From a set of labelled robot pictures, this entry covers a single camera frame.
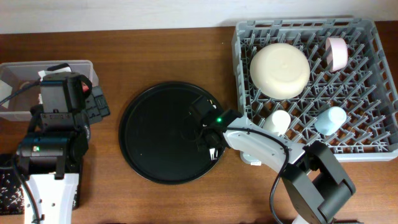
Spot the white cup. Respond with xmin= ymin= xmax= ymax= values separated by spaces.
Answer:
xmin=262 ymin=110 xmax=291 ymax=136

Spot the black rectangular waste tray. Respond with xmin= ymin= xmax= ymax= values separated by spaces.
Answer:
xmin=1 ymin=154 xmax=80 ymax=216

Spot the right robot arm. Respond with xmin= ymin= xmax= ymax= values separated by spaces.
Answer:
xmin=189 ymin=96 xmax=356 ymax=223

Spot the clear plastic waste bin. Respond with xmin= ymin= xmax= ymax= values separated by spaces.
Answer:
xmin=0 ymin=60 xmax=100 ymax=122

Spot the white plastic fork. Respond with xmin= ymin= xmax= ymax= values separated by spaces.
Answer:
xmin=209 ymin=148 xmax=218 ymax=161

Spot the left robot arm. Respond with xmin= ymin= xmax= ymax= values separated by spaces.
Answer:
xmin=12 ymin=63 xmax=110 ymax=223

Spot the grey dishwasher rack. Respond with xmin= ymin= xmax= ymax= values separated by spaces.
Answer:
xmin=232 ymin=18 xmax=397 ymax=162

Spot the red snack wrapper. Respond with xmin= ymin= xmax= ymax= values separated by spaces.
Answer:
xmin=82 ymin=83 xmax=89 ymax=93

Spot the light blue cup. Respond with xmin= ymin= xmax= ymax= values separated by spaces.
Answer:
xmin=314 ymin=106 xmax=347 ymax=136

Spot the pink bowl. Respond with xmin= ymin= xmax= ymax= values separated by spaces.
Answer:
xmin=325 ymin=37 xmax=348 ymax=72

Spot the white label on bin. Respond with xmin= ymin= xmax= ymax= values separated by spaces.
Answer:
xmin=0 ymin=80 xmax=14 ymax=110

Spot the beige bowl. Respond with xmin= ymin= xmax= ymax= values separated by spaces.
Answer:
xmin=249 ymin=44 xmax=310 ymax=100

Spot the round black tray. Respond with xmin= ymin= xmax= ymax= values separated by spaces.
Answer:
xmin=119 ymin=82 xmax=221 ymax=185

